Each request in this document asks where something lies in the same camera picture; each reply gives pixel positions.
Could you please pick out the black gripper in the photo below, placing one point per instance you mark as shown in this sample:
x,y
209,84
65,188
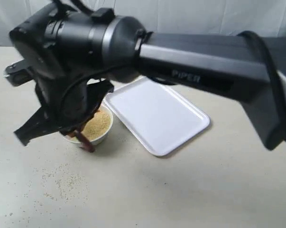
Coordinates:
x,y
66,103

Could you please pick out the dark brown wooden spoon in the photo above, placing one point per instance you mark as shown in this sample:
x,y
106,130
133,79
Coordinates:
x,y
77,133

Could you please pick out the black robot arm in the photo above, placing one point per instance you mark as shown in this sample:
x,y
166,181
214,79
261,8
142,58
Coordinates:
x,y
73,54

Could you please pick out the white ceramic bowl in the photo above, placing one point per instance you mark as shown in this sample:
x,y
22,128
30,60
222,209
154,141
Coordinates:
x,y
100,139

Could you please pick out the white rectangular plastic tray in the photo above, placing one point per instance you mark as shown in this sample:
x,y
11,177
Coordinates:
x,y
159,117

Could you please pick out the white backdrop curtain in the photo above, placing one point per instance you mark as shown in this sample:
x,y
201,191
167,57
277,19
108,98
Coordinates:
x,y
227,17

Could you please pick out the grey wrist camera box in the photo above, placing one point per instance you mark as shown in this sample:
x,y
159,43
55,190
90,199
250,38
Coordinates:
x,y
18,73

